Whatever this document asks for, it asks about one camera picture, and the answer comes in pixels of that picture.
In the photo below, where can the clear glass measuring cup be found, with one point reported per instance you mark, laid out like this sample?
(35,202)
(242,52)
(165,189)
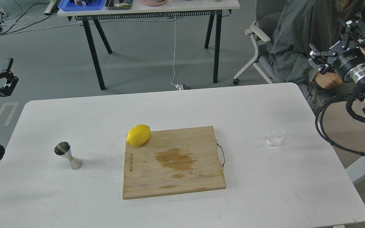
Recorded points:
(276,137)

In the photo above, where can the white background table black legs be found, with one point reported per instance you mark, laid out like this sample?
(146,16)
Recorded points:
(169,8)

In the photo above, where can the pink plate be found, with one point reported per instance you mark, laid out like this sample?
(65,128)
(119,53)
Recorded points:
(153,2)

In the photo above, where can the grey metal tray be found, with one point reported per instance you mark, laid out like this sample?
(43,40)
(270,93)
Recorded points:
(118,4)

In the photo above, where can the person in grey shirt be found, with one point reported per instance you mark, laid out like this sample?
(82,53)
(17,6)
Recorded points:
(304,22)

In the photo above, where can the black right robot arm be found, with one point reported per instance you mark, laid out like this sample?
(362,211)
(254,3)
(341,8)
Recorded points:
(355,107)

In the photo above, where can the grey office chair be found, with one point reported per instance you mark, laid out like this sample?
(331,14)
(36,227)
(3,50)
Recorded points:
(267,14)

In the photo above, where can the wooden cutting board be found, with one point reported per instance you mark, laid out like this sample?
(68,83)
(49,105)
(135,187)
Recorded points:
(173,162)

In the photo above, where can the blue plastic tray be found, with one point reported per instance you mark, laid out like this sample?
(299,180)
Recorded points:
(81,5)

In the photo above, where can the yellow lemon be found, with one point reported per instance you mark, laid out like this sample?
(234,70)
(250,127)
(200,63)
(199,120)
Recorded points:
(138,135)

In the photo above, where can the steel jigger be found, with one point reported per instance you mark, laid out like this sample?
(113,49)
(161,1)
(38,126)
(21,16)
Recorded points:
(63,149)

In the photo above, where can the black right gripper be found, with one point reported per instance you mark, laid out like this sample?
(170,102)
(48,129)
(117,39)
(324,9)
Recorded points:
(346,57)

